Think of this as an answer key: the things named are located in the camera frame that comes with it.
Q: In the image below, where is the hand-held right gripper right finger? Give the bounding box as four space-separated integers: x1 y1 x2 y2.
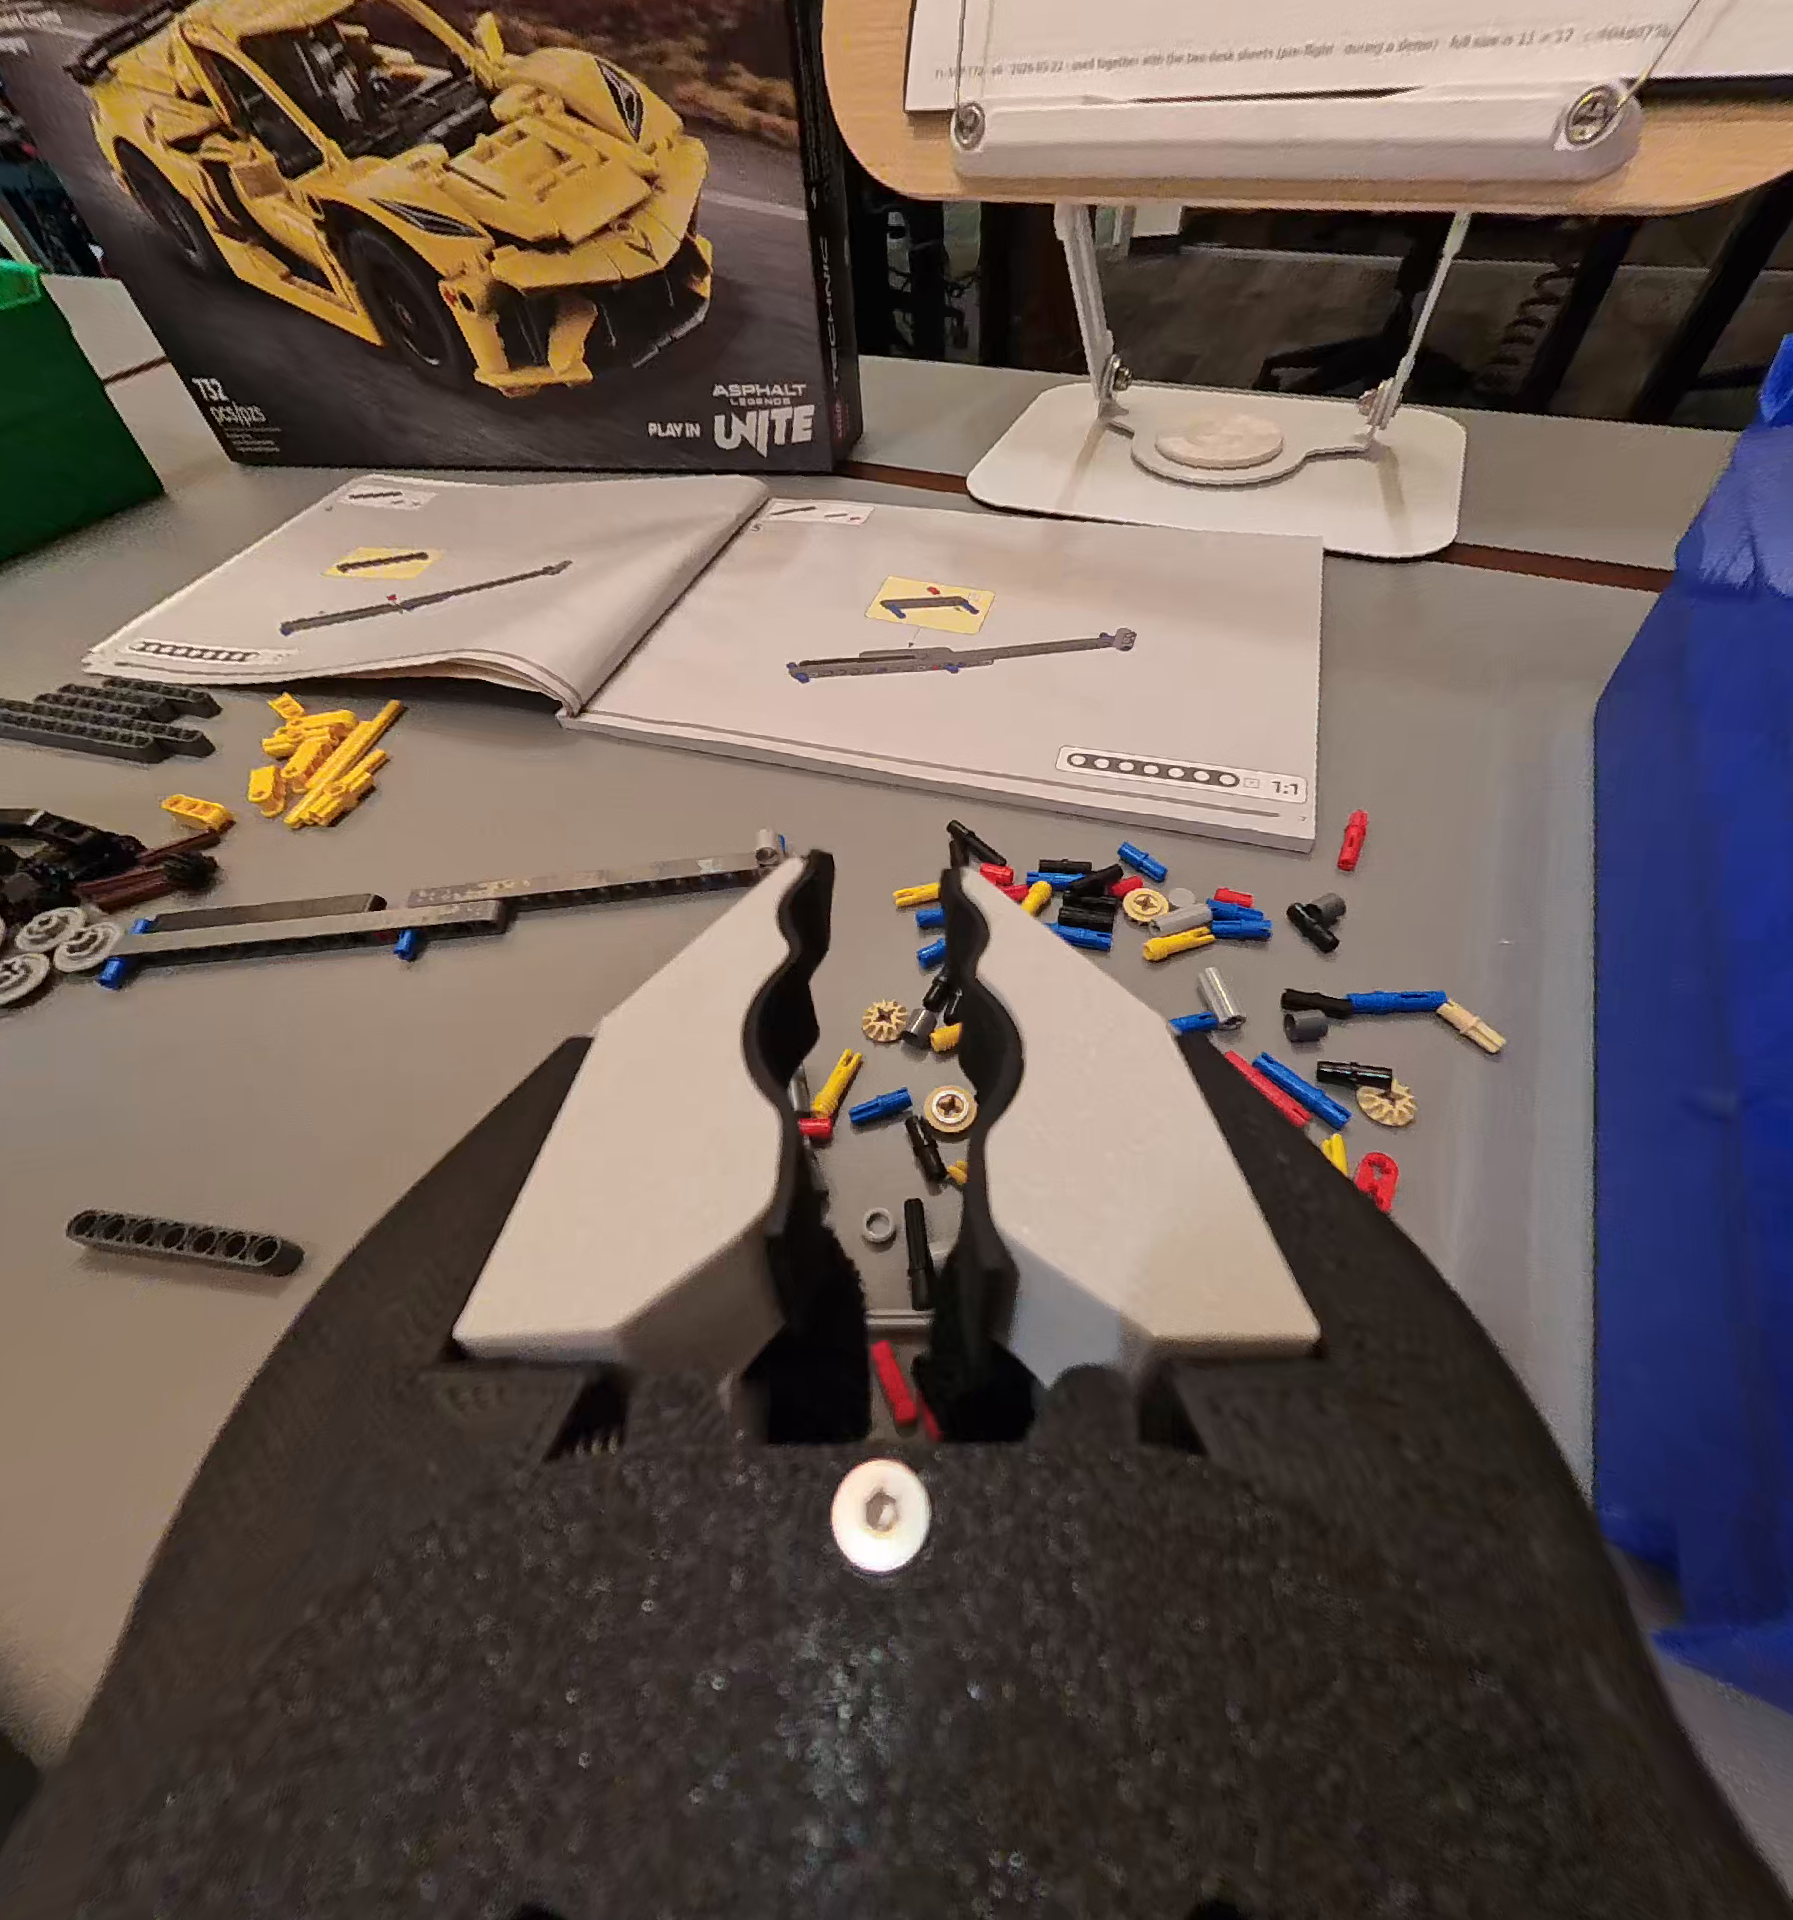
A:
937 865 1321 1360

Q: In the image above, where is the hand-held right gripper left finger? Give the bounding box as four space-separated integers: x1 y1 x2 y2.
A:
453 849 839 1430

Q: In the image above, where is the pile of colourful connector pins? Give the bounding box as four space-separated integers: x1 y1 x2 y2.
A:
791 817 1510 1443

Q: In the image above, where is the long black toy beam assembly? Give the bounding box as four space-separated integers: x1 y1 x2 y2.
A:
97 829 795 994

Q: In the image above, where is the toy car set box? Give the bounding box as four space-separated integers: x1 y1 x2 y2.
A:
0 0 865 473

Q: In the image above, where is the short black toy beam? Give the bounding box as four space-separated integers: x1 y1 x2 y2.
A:
66 1206 307 1279

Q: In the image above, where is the pile of yellow toy pieces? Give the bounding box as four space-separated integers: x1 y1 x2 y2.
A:
244 693 406 831

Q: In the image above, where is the blue plastic bin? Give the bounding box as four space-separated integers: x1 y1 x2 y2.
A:
1593 330 1793 1741

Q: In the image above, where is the white instruction booklet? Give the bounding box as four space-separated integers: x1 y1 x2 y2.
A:
82 472 1325 855

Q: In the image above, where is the pile of small black connectors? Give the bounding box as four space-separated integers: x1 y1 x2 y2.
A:
0 806 147 901

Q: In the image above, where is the stack of black toy beams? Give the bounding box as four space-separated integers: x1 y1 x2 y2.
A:
0 674 222 762

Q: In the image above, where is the white wooden document stand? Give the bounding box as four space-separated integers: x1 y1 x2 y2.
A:
820 0 1793 563

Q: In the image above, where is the green plastic bin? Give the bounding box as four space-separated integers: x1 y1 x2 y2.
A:
0 255 165 593

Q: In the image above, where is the printed paper sheet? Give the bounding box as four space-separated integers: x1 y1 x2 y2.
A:
904 0 1714 113

